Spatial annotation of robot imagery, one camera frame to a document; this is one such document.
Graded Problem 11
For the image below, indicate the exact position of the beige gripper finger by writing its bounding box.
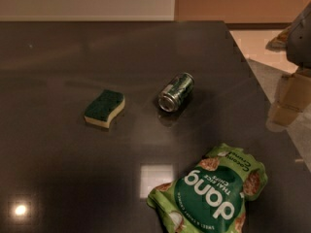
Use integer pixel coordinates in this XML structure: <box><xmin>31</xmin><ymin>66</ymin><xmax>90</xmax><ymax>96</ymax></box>
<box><xmin>266</xmin><ymin>68</ymin><xmax>311</xmax><ymax>132</ymax></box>
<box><xmin>270</xmin><ymin>26</ymin><xmax>291</xmax><ymax>49</ymax></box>

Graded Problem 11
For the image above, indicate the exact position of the green soda can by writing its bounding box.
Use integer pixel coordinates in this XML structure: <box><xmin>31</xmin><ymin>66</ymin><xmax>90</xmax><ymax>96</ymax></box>
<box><xmin>157</xmin><ymin>73</ymin><xmax>194</xmax><ymax>113</ymax></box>

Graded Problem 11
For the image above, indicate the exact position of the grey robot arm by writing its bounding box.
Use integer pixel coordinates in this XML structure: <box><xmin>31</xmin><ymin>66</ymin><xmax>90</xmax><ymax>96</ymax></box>
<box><xmin>266</xmin><ymin>3</ymin><xmax>311</xmax><ymax>132</ymax></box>

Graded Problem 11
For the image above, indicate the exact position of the green chips bag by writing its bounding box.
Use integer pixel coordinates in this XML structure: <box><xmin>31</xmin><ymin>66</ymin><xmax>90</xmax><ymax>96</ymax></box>
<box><xmin>147</xmin><ymin>144</ymin><xmax>267</xmax><ymax>233</ymax></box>

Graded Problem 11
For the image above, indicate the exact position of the green and yellow sponge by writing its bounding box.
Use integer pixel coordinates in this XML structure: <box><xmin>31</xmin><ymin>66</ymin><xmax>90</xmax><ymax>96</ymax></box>
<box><xmin>84</xmin><ymin>89</ymin><xmax>125</xmax><ymax>128</ymax></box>

